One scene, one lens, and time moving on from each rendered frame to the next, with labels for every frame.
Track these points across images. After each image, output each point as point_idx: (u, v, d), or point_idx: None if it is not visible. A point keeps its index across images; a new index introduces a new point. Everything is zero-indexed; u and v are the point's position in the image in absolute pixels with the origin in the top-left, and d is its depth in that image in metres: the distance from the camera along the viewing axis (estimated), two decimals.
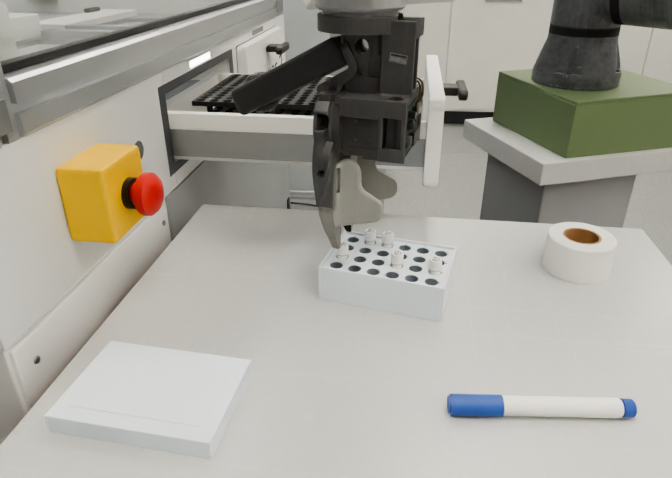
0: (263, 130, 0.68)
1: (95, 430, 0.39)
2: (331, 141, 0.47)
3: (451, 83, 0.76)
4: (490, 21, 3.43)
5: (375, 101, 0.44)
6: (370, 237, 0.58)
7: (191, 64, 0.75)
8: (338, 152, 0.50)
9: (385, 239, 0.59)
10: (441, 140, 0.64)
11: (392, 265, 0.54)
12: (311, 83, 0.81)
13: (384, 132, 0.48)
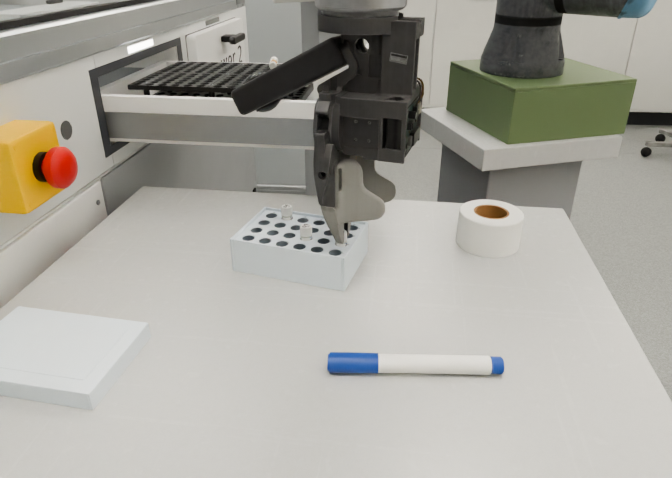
0: (193, 112, 0.70)
1: None
2: (331, 141, 0.47)
3: None
4: (474, 18, 3.45)
5: (375, 101, 0.44)
6: (286, 212, 0.60)
7: (130, 50, 0.77)
8: (338, 152, 0.50)
9: (271, 58, 0.86)
10: None
11: (301, 238, 0.57)
12: (251, 69, 0.83)
13: (384, 132, 0.48)
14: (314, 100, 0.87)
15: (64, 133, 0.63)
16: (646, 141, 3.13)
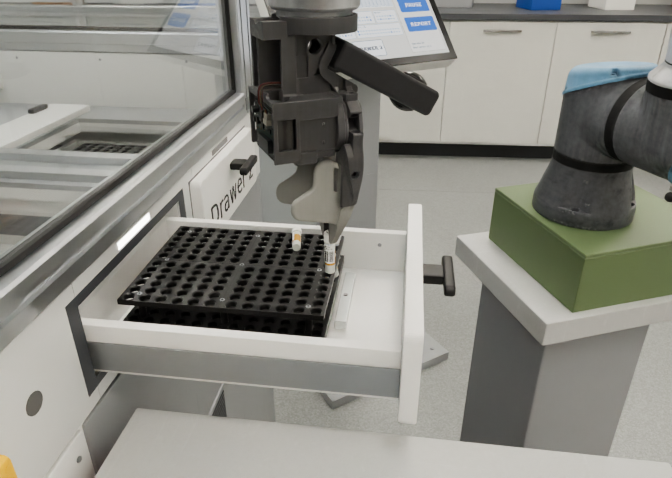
0: (200, 348, 0.55)
1: None
2: None
3: (436, 264, 0.63)
4: (489, 53, 3.30)
5: None
6: (324, 255, 0.65)
7: (121, 244, 0.62)
8: None
9: (293, 230, 0.70)
10: (419, 379, 0.50)
11: None
12: (270, 249, 0.68)
13: None
14: (345, 277, 0.72)
15: (31, 410, 0.48)
16: (670, 186, 2.98)
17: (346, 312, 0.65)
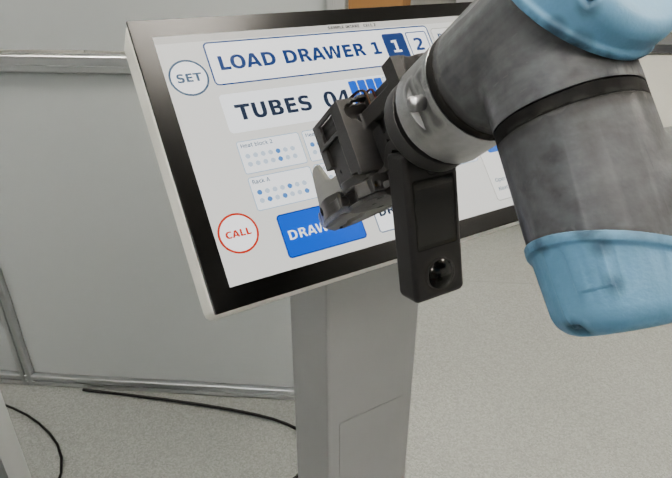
0: None
1: None
2: None
3: None
4: None
5: None
6: None
7: None
8: None
9: None
10: None
11: None
12: None
13: None
14: None
15: None
16: None
17: None
